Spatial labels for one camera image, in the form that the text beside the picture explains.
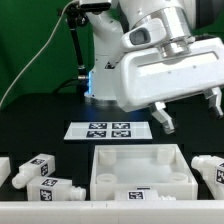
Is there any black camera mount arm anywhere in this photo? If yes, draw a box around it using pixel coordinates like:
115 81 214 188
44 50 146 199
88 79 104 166
57 3 90 81

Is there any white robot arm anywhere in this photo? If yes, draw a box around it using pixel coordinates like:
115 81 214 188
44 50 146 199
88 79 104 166
81 0 224 133

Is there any white square tabletop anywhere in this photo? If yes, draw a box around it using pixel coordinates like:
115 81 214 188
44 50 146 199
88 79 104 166
90 144 198 201

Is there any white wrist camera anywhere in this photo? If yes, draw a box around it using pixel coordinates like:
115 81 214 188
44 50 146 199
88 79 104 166
121 18 167 51

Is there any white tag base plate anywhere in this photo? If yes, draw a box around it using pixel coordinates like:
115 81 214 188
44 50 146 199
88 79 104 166
64 122 152 140

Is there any black camera on mount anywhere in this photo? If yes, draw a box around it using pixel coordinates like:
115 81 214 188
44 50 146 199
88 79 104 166
79 0 112 12

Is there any grey cable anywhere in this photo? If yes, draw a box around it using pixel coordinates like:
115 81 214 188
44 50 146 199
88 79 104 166
0 0 80 108

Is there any white front fence bar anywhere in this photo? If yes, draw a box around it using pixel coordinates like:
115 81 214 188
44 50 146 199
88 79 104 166
0 200 224 224

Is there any white fence bar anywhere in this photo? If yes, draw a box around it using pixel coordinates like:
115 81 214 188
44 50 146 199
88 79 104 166
0 157 11 187
0 200 224 224

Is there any white left fence bar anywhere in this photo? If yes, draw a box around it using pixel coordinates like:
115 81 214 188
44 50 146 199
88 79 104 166
0 157 11 187

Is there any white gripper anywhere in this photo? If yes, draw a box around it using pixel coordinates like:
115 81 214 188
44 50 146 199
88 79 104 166
114 38 224 134

